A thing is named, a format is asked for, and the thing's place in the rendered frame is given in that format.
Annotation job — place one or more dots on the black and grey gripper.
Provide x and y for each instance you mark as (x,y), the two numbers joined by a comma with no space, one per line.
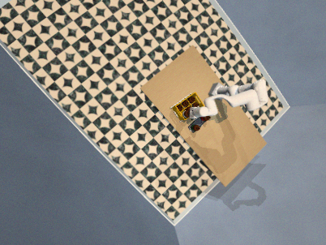
(191,113)

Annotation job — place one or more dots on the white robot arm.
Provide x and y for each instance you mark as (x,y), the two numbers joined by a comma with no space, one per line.
(239,95)

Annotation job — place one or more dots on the yellow crate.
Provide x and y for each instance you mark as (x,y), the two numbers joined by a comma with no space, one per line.
(179,113)

